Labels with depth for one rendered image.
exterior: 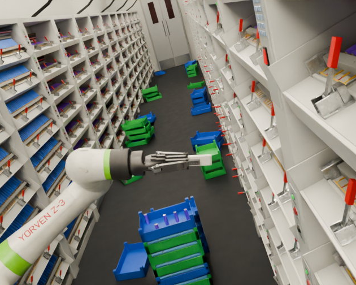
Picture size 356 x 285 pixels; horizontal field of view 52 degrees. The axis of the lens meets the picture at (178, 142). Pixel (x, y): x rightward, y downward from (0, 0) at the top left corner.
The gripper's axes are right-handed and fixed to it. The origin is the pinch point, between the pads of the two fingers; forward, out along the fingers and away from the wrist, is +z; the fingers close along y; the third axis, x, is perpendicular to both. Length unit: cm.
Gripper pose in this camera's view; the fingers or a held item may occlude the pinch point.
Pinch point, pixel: (199, 160)
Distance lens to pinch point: 108.3
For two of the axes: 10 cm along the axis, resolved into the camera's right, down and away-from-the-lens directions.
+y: 0.0, 3.5, -9.4
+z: 10.0, -0.5, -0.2
